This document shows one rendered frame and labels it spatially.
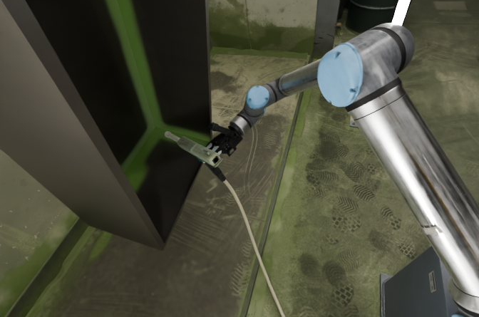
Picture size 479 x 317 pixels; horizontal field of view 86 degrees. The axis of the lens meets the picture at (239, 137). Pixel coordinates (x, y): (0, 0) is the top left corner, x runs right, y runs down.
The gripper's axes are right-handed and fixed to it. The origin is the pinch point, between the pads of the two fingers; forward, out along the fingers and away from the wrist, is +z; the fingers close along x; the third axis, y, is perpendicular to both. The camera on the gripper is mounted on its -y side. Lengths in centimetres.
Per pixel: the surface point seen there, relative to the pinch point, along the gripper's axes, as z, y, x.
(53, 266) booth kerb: 91, 23, 69
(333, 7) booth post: -181, 22, 52
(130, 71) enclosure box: -5.7, -39.6, 28.3
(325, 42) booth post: -176, 51, 66
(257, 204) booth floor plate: -11, 64, 16
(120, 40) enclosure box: -9, -52, 21
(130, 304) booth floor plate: 73, 48, 27
